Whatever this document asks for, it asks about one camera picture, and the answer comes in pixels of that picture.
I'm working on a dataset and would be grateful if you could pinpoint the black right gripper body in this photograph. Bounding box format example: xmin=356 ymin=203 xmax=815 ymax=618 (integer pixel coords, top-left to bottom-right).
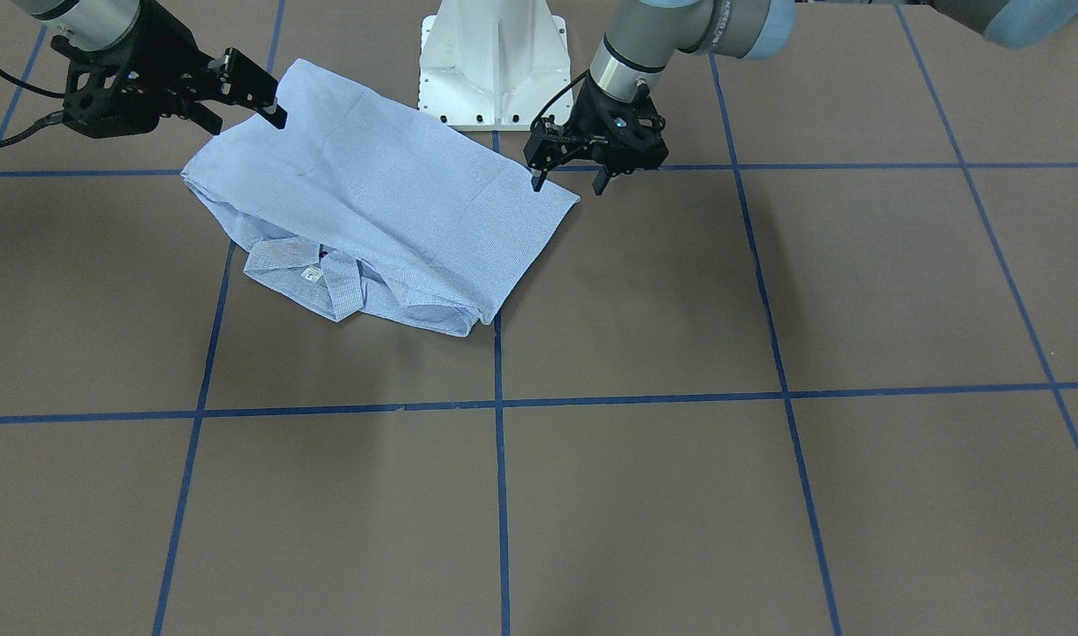
xmin=51 ymin=4 xmax=212 ymax=140

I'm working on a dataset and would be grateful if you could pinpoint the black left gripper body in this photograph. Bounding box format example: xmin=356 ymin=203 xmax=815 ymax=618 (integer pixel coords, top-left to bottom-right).
xmin=523 ymin=79 xmax=669 ymax=177

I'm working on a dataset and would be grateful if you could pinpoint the light blue striped shirt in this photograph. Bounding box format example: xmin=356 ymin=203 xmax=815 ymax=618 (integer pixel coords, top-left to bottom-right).
xmin=182 ymin=59 xmax=579 ymax=337

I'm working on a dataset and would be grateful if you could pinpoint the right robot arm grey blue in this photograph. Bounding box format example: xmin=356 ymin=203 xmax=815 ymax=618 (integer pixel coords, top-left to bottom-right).
xmin=17 ymin=1 xmax=288 ymax=140

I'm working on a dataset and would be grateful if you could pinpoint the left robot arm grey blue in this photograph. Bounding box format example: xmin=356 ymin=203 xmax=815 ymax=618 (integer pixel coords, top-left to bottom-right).
xmin=510 ymin=1 xmax=1078 ymax=201

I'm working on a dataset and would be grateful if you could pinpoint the black braided camera cable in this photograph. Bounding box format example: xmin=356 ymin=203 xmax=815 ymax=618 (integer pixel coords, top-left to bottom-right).
xmin=530 ymin=71 xmax=593 ymax=133

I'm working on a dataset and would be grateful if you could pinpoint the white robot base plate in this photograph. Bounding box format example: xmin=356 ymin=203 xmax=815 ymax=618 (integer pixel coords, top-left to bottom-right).
xmin=417 ymin=1 xmax=573 ymax=132

